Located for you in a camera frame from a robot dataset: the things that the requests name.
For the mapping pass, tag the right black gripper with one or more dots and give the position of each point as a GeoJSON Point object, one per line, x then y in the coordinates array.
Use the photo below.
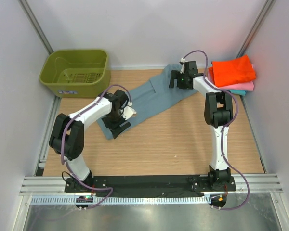
{"type": "Point", "coordinates": [176, 74]}

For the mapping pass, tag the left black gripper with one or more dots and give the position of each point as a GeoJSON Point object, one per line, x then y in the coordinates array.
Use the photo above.
{"type": "Point", "coordinates": [117, 132]}

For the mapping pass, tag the grey-blue t shirt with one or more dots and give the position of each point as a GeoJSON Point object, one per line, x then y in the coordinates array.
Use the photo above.
{"type": "Point", "coordinates": [155, 96]}

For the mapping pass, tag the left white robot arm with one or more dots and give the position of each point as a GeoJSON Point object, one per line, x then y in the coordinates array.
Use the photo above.
{"type": "Point", "coordinates": [67, 136]}

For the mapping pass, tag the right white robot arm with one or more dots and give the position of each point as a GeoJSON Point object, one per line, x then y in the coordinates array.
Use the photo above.
{"type": "Point", "coordinates": [218, 113]}

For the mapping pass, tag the orange folded t shirt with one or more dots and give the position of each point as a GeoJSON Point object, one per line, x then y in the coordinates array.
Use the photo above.
{"type": "Point", "coordinates": [230, 72]}

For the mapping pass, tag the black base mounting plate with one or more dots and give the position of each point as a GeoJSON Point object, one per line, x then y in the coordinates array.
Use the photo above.
{"type": "Point", "coordinates": [158, 186]}

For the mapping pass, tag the teal folded t shirt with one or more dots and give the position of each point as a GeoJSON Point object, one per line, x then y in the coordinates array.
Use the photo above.
{"type": "Point", "coordinates": [237, 92]}

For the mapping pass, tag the olive green plastic basket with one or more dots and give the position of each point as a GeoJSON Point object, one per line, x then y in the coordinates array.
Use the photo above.
{"type": "Point", "coordinates": [76, 73]}

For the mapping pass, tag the pink folded t shirt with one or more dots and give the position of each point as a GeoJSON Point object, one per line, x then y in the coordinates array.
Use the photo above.
{"type": "Point", "coordinates": [247, 86]}

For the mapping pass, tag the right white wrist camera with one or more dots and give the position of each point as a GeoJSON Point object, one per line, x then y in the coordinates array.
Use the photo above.
{"type": "Point", "coordinates": [182, 62]}

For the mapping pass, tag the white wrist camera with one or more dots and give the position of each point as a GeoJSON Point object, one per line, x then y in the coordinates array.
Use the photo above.
{"type": "Point", "coordinates": [182, 62]}
{"type": "Point", "coordinates": [128, 112]}

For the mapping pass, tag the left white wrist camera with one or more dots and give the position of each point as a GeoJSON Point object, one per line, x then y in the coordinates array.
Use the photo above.
{"type": "Point", "coordinates": [128, 112]}

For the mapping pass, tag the white slotted cable duct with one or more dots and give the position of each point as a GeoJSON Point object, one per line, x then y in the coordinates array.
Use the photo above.
{"type": "Point", "coordinates": [84, 199]}

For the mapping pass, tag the left corner aluminium post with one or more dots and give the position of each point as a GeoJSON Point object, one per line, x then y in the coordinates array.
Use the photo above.
{"type": "Point", "coordinates": [34, 22]}

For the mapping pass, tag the corner aluminium post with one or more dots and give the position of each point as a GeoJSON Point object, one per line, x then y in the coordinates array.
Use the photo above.
{"type": "Point", "coordinates": [265, 10]}
{"type": "Point", "coordinates": [34, 22]}

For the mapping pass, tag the right corner aluminium post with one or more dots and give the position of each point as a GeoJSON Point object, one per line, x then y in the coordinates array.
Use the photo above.
{"type": "Point", "coordinates": [265, 10]}

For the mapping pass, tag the aluminium frame rail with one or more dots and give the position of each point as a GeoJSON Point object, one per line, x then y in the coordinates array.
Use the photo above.
{"type": "Point", "coordinates": [254, 183]}

